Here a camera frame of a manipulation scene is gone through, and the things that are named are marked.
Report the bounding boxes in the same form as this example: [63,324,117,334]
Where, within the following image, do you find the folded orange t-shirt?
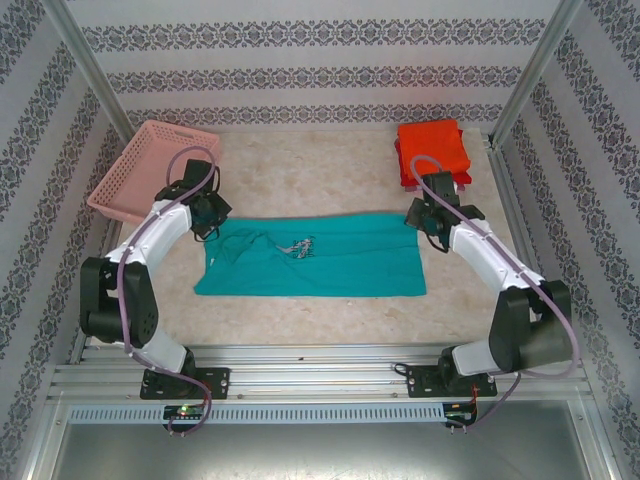
[396,119,472,184]

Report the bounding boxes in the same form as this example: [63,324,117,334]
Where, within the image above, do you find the aluminium mounting rail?
[47,342,594,402]

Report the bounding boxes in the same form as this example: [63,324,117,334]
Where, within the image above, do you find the folded red t-shirt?
[393,137,474,189]

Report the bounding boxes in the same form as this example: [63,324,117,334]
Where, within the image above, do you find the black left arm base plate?
[139,367,232,401]

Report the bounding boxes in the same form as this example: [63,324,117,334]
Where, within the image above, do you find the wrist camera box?
[422,172,459,201]
[179,158,214,190]

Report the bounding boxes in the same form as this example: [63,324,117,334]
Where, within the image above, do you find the grey metal tray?
[29,394,616,480]

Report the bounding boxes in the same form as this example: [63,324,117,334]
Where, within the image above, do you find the teal printed t-shirt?
[193,212,429,300]

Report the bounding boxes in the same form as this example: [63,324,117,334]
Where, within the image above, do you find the grey slotted cable duct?
[67,402,446,424]

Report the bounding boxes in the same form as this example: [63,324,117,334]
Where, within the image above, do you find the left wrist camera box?
[179,158,214,190]

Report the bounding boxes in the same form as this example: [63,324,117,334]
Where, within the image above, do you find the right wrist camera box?
[422,172,459,201]

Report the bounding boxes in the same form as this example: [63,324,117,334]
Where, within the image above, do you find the pink plastic basket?
[85,119,222,225]

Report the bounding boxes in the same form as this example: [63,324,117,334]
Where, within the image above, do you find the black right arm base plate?
[405,363,499,400]

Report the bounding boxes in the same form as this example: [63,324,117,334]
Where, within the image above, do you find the aluminium side rail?
[67,144,146,364]
[488,142,569,359]

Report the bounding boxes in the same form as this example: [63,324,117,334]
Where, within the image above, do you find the aluminium frame post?
[487,0,589,149]
[44,0,146,151]

